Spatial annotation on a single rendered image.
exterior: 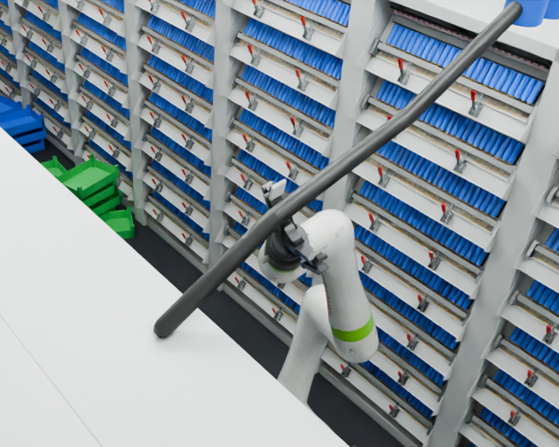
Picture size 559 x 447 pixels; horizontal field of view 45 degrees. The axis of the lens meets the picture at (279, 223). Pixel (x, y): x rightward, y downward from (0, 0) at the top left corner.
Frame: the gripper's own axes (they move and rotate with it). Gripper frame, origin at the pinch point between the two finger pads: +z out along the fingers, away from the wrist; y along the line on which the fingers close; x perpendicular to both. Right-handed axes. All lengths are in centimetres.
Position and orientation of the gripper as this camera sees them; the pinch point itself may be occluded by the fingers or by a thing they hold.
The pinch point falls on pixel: (298, 216)
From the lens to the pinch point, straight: 122.1
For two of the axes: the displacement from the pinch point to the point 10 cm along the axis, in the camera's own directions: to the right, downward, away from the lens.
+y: -5.4, -8.2, 1.9
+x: 8.4, -5.0, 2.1
